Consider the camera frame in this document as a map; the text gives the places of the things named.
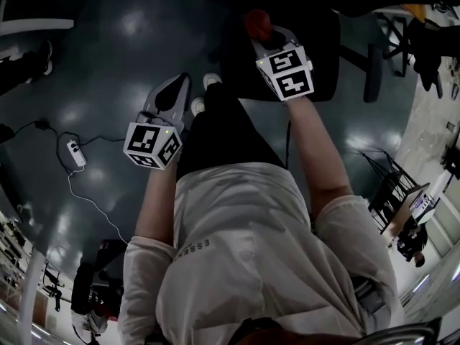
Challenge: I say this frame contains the person's black trousers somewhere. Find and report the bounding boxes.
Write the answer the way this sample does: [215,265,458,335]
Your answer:
[175,80,287,183]

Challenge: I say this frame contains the person's left forearm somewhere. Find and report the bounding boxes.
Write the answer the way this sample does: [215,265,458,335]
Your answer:
[134,167,180,247]

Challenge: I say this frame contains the person's left shoe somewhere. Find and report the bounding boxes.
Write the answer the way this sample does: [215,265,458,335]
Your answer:
[190,96,206,119]

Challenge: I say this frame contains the person's shoe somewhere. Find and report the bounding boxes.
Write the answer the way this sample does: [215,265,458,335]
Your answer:
[190,96,206,119]
[202,72,224,92]

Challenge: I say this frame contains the red cloth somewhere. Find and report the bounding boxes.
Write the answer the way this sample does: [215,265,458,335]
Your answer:
[243,9,273,41]

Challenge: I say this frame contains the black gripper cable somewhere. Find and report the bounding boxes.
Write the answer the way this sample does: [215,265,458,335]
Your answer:
[285,119,293,169]

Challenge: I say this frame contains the white post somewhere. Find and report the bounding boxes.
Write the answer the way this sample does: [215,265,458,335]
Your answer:
[17,242,47,345]

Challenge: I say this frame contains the black bag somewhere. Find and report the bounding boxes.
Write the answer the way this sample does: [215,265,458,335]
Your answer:
[92,239,127,287]

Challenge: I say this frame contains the person's face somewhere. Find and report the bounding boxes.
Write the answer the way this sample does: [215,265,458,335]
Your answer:
[233,316,360,345]

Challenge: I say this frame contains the person's right shoe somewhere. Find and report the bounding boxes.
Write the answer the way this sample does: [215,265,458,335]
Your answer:
[202,72,224,92]

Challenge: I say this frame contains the wooden desk black frame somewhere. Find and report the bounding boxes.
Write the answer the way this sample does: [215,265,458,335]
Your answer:
[359,150,431,235]

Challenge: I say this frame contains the white power strip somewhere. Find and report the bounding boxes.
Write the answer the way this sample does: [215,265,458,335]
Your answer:
[66,139,88,167]

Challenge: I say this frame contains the white cable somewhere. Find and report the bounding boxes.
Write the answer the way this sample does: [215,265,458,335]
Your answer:
[67,165,129,246]

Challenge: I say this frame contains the blue white device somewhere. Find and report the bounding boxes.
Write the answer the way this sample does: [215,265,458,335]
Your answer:
[413,192,441,224]

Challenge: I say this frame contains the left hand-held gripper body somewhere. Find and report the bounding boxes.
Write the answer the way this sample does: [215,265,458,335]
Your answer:
[123,103,188,172]

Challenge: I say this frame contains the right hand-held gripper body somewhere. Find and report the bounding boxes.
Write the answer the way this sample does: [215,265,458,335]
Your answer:
[255,40,316,102]

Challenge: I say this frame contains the dark table white legs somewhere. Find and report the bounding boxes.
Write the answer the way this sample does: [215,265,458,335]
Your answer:
[0,0,75,38]

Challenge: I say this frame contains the black head camera rig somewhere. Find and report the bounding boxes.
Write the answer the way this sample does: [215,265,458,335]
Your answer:
[361,316,443,345]

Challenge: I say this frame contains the storage shelf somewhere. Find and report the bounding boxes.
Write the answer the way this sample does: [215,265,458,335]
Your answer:
[0,210,47,337]

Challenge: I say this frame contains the person's white shirt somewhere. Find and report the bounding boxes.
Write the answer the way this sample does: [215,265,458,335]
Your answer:
[118,162,407,345]

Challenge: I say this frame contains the grey harness strap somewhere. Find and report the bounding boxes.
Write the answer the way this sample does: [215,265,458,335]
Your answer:
[350,277,392,319]

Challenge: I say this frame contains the black chair armrest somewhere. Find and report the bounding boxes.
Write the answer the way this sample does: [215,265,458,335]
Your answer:
[362,43,384,104]
[219,11,285,102]

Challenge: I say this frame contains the person's right forearm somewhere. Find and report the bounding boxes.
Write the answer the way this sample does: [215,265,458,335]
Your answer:
[285,97,355,219]

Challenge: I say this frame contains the black office chair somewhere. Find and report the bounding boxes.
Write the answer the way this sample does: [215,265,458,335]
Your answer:
[208,0,382,104]
[377,11,445,91]

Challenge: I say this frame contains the brown cardboard piece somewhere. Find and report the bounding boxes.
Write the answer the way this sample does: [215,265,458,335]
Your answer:
[402,4,427,23]

